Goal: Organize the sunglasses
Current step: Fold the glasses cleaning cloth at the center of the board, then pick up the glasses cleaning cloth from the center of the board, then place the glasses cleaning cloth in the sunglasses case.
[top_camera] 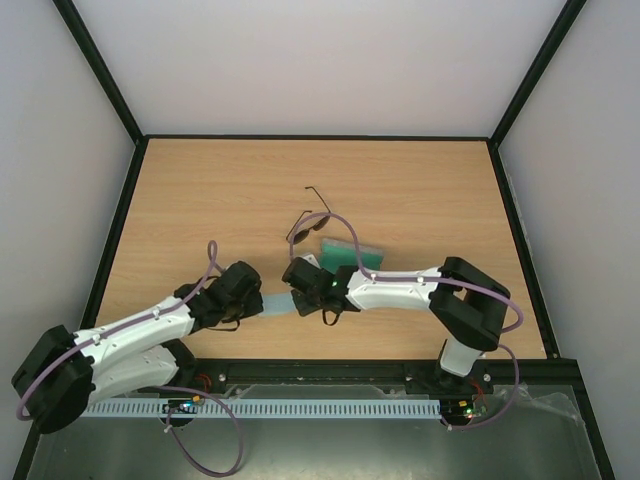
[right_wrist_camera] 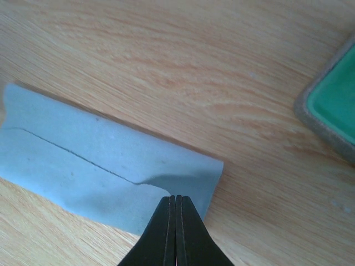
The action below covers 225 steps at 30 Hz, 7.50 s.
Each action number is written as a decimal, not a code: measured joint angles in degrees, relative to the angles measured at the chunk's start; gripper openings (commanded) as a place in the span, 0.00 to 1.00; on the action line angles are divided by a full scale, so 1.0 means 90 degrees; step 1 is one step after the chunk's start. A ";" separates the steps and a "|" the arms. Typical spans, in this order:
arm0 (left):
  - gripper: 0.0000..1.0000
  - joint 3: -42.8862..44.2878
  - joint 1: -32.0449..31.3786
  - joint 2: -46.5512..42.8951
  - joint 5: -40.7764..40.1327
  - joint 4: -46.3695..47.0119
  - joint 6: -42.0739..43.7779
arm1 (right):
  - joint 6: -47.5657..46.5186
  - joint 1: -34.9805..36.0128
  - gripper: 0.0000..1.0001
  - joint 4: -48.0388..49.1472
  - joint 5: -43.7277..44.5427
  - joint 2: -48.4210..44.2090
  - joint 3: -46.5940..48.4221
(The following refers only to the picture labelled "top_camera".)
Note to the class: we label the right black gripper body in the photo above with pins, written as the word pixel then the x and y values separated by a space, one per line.
pixel 304 301

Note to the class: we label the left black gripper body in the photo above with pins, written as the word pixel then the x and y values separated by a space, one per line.
pixel 240 309

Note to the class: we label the light blue cleaning cloth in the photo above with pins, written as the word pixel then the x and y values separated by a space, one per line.
pixel 277 305

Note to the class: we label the grey glasses case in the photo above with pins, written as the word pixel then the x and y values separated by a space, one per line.
pixel 336 253

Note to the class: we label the dark aviator sunglasses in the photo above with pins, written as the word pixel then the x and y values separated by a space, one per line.
pixel 298 235

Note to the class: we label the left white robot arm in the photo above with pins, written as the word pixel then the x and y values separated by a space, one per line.
pixel 67 372

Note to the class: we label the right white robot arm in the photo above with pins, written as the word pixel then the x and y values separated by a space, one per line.
pixel 469 304

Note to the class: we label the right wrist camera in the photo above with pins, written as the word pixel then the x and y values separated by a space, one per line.
pixel 311 259

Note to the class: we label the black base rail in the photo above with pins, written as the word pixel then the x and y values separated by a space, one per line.
pixel 416 377

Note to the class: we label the light blue cable duct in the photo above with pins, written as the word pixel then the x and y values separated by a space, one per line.
pixel 267 409

